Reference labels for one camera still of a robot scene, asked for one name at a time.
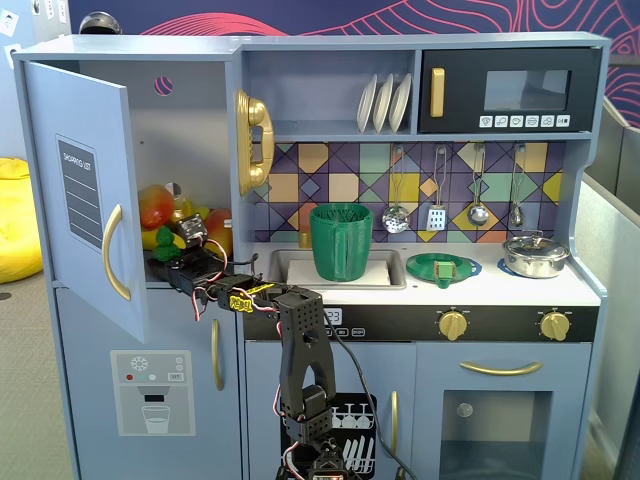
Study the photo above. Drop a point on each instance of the yellow toy pepper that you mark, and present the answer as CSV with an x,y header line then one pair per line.
x,y
187,206

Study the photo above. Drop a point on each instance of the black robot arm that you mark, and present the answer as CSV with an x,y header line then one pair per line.
x,y
300,350

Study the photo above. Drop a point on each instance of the gold stove knob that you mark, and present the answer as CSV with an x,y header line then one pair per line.
x,y
453,326
555,326

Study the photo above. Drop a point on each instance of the black helmet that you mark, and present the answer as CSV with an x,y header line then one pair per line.
x,y
100,22

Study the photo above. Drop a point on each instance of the red orange toy fruit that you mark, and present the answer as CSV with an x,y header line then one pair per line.
x,y
220,230

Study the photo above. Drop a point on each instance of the gold toy phone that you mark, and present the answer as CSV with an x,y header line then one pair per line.
x,y
247,145

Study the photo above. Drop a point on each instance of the yellow beanbag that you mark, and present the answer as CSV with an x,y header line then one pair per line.
x,y
17,225

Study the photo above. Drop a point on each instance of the white wall paper sign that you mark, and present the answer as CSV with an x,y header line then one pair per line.
x,y
14,55
7,24

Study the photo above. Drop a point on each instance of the metal spoon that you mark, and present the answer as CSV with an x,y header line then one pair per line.
x,y
517,216

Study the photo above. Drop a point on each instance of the steel toy pot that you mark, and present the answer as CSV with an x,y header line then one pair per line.
x,y
535,267

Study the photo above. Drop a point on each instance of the gold toy faucet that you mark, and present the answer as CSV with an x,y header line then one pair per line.
x,y
305,236

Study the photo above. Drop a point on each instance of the blue cabinet door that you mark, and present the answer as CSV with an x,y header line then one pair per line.
x,y
90,300

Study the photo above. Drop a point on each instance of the white toy plate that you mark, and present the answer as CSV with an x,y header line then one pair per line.
x,y
365,105
383,105
401,102

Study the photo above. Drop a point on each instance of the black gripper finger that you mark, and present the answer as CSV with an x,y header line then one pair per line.
x,y
160,268
180,254

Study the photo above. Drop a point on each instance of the yellow toy banana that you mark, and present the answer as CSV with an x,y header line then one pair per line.
x,y
149,239

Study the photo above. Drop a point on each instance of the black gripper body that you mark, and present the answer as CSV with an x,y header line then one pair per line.
x,y
169,268

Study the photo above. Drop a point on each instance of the blue toy kitchen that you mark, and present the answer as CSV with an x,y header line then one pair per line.
x,y
325,100

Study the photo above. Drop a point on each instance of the red yellow toy mango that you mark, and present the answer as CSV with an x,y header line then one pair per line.
x,y
156,205

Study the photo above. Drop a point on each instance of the green printed cup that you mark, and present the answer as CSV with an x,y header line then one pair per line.
x,y
345,250

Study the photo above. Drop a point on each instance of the metal skimmer ladle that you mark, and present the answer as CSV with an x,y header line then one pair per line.
x,y
396,219

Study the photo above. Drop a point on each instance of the green printed plate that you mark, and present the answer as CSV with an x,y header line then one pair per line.
x,y
420,267

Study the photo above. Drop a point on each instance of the grey office partition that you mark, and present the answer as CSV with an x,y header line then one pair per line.
x,y
610,225

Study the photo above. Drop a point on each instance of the small green printed block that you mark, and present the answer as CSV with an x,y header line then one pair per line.
x,y
443,272

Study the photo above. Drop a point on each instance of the metal slotted spatula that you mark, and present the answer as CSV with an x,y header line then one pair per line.
x,y
436,219

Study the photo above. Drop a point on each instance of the steel pot lid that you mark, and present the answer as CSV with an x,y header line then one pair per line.
x,y
535,246

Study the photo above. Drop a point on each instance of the metal soup ladle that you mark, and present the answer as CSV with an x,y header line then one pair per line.
x,y
478,214

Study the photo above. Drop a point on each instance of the black toy microwave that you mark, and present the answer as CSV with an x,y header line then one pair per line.
x,y
460,80

